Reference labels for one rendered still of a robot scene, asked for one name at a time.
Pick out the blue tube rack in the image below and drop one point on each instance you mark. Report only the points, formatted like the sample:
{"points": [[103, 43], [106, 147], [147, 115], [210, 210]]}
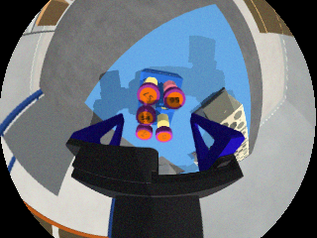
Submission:
{"points": [[161, 77]]}

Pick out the cream block with round holes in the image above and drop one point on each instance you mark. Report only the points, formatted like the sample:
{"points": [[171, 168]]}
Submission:
{"points": [[243, 146], [245, 133], [243, 155], [225, 108]]}

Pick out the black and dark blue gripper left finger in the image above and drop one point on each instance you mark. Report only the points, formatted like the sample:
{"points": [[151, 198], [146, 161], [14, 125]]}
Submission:
{"points": [[94, 132]]}

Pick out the pink tube with purple cap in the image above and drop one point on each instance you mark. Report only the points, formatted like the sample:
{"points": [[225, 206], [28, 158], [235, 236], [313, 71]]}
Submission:
{"points": [[144, 132]]}

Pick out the centrifuge tube with yellow liquid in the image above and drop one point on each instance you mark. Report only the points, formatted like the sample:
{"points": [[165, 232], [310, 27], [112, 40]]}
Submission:
{"points": [[148, 93]]}

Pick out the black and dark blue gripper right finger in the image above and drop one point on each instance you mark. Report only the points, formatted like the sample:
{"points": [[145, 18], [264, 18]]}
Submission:
{"points": [[226, 141]]}

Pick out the blue flat mat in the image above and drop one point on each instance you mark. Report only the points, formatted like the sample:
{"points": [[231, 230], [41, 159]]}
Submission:
{"points": [[201, 47]]}

